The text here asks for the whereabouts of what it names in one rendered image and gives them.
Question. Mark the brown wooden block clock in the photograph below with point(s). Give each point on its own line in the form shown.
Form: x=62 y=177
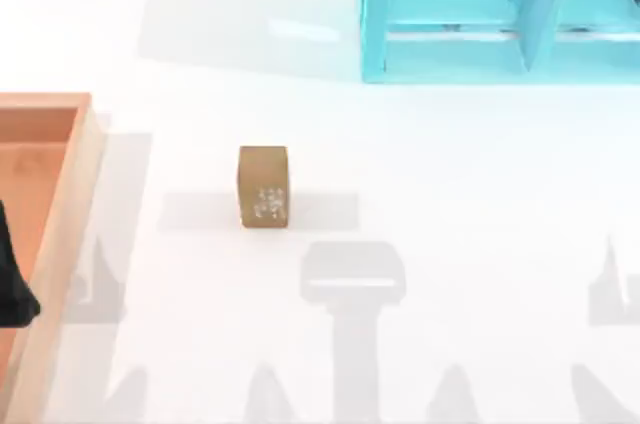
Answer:
x=262 y=184

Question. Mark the light blue rack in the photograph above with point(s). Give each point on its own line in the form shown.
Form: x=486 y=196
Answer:
x=450 y=14

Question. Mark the shallow salmon-coloured box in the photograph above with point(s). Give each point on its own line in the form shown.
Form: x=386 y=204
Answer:
x=55 y=184

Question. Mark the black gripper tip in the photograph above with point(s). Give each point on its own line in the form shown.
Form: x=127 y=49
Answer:
x=14 y=294

